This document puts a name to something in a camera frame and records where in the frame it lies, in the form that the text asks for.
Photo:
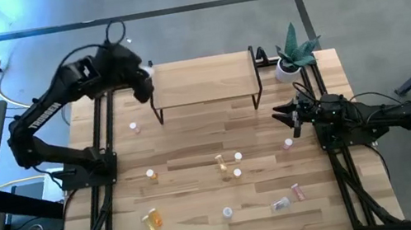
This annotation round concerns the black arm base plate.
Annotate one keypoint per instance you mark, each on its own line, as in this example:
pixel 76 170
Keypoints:
pixel 87 181
pixel 331 144

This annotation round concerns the wooden shelf black metal legs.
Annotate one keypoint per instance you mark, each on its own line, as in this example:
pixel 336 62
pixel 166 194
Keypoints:
pixel 204 79

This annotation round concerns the pink pill bottle white cap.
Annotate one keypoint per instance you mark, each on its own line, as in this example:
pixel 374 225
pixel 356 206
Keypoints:
pixel 297 192
pixel 287 143
pixel 134 127

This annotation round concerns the clear pill bottle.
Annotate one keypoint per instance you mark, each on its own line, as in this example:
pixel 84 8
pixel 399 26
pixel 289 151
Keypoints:
pixel 281 204

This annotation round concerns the black frame clamp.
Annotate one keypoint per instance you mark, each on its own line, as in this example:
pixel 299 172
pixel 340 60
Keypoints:
pixel 261 54

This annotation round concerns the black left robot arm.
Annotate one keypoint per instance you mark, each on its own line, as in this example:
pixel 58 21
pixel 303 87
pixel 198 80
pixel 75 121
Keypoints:
pixel 42 115

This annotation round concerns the orange pill bottle white cap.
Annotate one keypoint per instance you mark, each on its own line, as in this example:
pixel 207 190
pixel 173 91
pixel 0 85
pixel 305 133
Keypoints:
pixel 156 217
pixel 237 173
pixel 151 174

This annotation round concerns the white translucent pill bottle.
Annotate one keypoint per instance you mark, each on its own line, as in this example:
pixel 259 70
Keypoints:
pixel 227 212
pixel 149 72

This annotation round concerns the black aluminium rig frame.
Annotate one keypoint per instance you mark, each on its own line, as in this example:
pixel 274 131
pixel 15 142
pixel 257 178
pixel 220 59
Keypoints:
pixel 342 184

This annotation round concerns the yellow pill bottle white cap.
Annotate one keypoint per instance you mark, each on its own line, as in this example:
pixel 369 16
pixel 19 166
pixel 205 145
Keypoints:
pixel 148 224
pixel 220 162
pixel 238 156

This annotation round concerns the black metal beam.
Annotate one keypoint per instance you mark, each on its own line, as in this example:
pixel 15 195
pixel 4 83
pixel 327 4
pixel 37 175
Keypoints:
pixel 28 205

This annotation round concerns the green plant in white pot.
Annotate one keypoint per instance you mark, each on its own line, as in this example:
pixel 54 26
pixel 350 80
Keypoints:
pixel 286 72

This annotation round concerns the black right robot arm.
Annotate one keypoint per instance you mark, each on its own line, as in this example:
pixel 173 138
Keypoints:
pixel 390 117

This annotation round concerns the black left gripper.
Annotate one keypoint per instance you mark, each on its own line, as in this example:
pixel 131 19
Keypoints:
pixel 141 84

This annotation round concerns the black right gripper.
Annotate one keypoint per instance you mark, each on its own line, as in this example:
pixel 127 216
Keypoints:
pixel 306 115

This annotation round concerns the small white floor scrap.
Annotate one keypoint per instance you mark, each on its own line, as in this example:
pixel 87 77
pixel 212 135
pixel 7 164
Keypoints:
pixel 129 40

